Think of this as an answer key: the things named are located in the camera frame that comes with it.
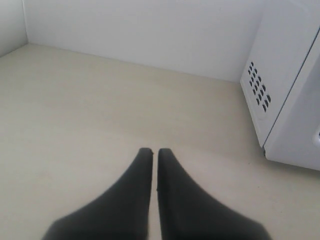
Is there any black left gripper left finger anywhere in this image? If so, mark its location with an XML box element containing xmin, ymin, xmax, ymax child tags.
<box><xmin>43</xmin><ymin>148</ymin><xmax>153</xmax><ymax>240</ymax></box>

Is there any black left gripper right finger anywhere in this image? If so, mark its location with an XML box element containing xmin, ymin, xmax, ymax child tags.
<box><xmin>157</xmin><ymin>148</ymin><xmax>271</xmax><ymax>240</ymax></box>

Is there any white microwave door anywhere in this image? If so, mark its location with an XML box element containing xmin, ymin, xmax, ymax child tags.
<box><xmin>264</xmin><ymin>37</ymin><xmax>320</xmax><ymax>171</ymax></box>

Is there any white microwave oven body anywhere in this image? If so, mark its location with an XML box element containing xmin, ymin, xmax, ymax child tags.
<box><xmin>241</xmin><ymin>8</ymin><xmax>320</xmax><ymax>148</ymax></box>

